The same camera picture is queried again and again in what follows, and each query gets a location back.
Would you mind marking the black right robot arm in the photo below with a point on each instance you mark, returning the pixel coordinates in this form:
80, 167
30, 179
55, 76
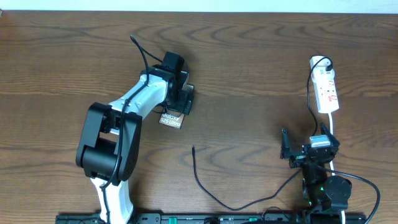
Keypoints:
327, 195

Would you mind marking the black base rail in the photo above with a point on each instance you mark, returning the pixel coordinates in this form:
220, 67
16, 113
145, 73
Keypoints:
269, 217

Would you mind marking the Galaxy S25 Ultra smartphone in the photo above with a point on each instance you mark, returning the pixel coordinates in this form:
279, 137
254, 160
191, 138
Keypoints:
172, 119

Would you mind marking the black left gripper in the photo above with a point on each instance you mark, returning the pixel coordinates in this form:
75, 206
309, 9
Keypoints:
185, 107

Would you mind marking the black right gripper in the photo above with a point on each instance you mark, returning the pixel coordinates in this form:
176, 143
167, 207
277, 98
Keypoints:
298, 157

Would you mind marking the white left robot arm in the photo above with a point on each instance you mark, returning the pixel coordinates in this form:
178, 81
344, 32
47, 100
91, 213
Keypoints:
111, 135

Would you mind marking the white power strip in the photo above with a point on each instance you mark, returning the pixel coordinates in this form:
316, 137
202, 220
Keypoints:
325, 92

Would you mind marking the white USB charger adapter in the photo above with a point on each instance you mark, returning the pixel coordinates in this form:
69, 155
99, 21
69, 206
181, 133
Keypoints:
321, 74

